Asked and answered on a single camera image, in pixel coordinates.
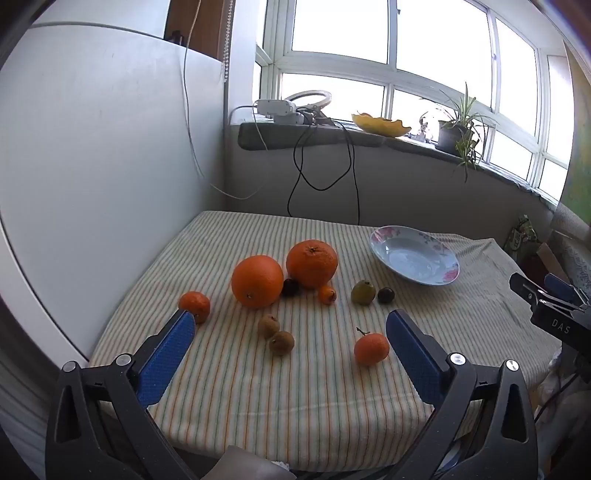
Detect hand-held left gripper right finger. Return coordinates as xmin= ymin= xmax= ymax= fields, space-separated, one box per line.
xmin=386 ymin=309 xmax=540 ymax=480

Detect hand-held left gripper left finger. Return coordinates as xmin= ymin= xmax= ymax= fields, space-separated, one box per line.
xmin=45 ymin=309 xmax=197 ymax=480

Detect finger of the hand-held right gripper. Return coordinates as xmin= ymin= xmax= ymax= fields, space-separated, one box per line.
xmin=510 ymin=273 xmax=589 ymax=315
xmin=545 ymin=273 xmax=589 ymax=305

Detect mandarin with stem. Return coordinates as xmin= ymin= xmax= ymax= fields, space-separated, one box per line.
xmin=353 ymin=327 xmax=391 ymax=367

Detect small mandarin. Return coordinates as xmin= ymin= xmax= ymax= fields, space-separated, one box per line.
xmin=178 ymin=291 xmax=212 ymax=325

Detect green round fruit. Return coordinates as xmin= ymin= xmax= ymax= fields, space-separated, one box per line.
xmin=351 ymin=280 xmax=376 ymax=306

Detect floral rim plate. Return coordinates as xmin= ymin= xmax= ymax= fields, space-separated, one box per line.
xmin=369 ymin=225 xmax=461 ymax=287

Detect small brown kiwi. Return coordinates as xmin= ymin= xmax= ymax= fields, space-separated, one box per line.
xmin=269 ymin=330 xmax=296 ymax=356
xmin=257 ymin=314 xmax=281 ymax=340

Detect smooth large orange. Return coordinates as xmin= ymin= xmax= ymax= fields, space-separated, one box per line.
xmin=231 ymin=255 xmax=284 ymax=310

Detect rough large orange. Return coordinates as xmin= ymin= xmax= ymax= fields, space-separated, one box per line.
xmin=286 ymin=239 xmax=339 ymax=290

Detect cardboard box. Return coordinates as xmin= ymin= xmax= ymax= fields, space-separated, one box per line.
xmin=536 ymin=231 xmax=570 ymax=280

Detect green patterned bag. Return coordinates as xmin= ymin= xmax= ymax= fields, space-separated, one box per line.
xmin=503 ymin=215 xmax=536 ymax=259

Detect striped tablecloth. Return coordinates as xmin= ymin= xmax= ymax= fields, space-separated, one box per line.
xmin=88 ymin=210 xmax=561 ymax=472

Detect potted spider plant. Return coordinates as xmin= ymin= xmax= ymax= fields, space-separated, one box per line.
xmin=418 ymin=82 xmax=499 ymax=183

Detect small white figurine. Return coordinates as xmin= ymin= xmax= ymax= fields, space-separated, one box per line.
xmin=409 ymin=115 xmax=437 ymax=143

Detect white cabinet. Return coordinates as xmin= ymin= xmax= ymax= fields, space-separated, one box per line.
xmin=0 ymin=0 xmax=232 ymax=365

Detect yellow wavy bowl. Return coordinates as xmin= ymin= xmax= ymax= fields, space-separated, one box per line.
xmin=351 ymin=112 xmax=413 ymax=138

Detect grey windowsill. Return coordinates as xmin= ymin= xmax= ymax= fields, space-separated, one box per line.
xmin=238 ymin=121 xmax=561 ymax=204

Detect white power strip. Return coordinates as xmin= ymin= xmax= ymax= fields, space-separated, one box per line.
xmin=253 ymin=98 xmax=305 ymax=124

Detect black cable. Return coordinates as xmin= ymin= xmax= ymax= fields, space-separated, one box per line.
xmin=339 ymin=121 xmax=361 ymax=225
xmin=287 ymin=121 xmax=354 ymax=217

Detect white cable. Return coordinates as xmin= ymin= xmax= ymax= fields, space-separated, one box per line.
xmin=184 ymin=0 xmax=269 ymax=200

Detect white window frame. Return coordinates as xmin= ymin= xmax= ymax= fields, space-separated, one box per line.
xmin=255 ymin=0 xmax=573 ymax=199

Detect white ring light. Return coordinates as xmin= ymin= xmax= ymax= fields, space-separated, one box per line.
xmin=283 ymin=89 xmax=329 ymax=116

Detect white bead cord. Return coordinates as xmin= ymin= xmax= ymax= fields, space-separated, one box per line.
xmin=221 ymin=0 xmax=230 ymax=83

